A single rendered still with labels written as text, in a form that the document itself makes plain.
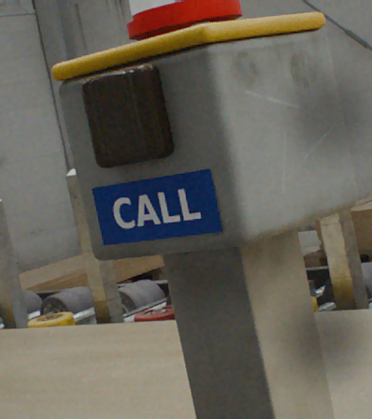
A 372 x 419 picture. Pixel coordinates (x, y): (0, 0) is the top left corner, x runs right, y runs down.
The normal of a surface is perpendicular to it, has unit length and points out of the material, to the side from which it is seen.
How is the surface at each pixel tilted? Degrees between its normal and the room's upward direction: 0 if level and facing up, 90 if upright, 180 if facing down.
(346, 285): 90
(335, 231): 90
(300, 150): 90
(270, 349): 90
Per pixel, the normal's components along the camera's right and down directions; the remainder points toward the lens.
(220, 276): -0.62, 0.18
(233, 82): 0.76, -0.11
